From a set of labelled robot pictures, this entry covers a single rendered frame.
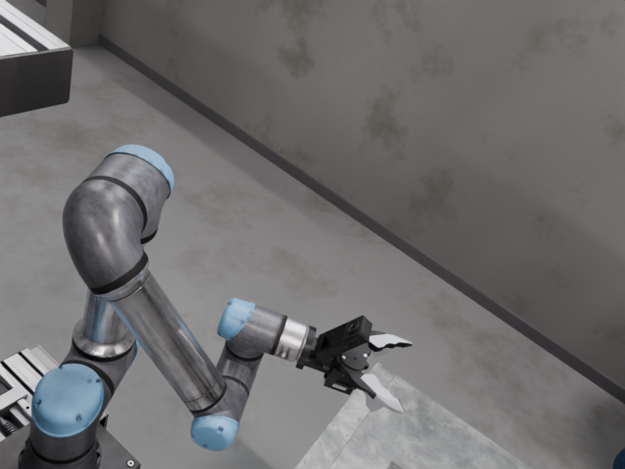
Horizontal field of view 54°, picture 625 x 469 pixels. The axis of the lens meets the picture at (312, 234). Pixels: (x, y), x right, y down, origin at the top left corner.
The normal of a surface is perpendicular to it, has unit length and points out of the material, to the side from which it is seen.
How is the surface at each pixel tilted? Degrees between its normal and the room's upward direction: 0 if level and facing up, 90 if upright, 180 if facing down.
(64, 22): 90
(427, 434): 0
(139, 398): 0
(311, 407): 0
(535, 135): 90
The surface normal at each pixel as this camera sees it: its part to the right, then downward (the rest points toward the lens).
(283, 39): -0.56, 0.34
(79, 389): 0.28, -0.68
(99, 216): 0.20, -0.25
